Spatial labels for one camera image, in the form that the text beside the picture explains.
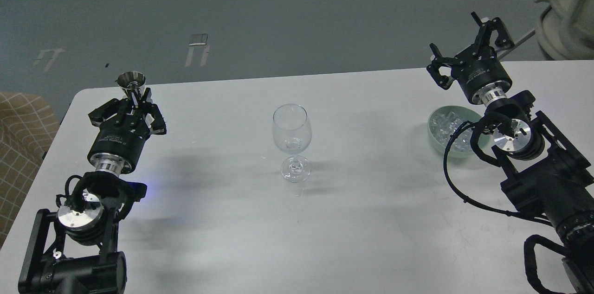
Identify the clear ice cubes pile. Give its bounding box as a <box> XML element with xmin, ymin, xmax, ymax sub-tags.
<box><xmin>429</xmin><ymin>111</ymin><xmax>472</xmax><ymax>153</ymax></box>

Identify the steel cocktail jigger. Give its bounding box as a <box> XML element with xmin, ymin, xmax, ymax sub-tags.
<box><xmin>115</xmin><ymin>71</ymin><xmax>146</xmax><ymax>107</ymax></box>

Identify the metal floor plate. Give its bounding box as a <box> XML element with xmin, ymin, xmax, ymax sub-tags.
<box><xmin>188</xmin><ymin>33</ymin><xmax>208</xmax><ymax>47</ymax></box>

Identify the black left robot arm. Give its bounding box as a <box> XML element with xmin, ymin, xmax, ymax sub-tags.
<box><xmin>18</xmin><ymin>81</ymin><xmax>166</xmax><ymax>294</ymax></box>

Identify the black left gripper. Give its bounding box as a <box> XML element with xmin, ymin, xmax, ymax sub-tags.
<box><xmin>87</xmin><ymin>88</ymin><xmax>167</xmax><ymax>174</ymax></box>

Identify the clear wine glass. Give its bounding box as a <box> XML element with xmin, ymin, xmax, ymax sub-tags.
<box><xmin>272</xmin><ymin>103</ymin><xmax>312</xmax><ymax>183</ymax></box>

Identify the beige office chair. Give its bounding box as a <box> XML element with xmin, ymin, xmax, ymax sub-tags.
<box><xmin>517</xmin><ymin>0</ymin><xmax>594</xmax><ymax>61</ymax></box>

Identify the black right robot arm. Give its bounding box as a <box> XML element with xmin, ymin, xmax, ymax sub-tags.
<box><xmin>426</xmin><ymin>12</ymin><xmax>594</xmax><ymax>294</ymax></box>

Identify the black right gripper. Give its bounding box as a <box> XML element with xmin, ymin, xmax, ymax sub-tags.
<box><xmin>427</xmin><ymin>12</ymin><xmax>516</xmax><ymax>104</ymax></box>

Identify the green bowl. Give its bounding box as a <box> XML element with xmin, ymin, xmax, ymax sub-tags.
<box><xmin>427</xmin><ymin>106</ymin><xmax>482</xmax><ymax>158</ymax></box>

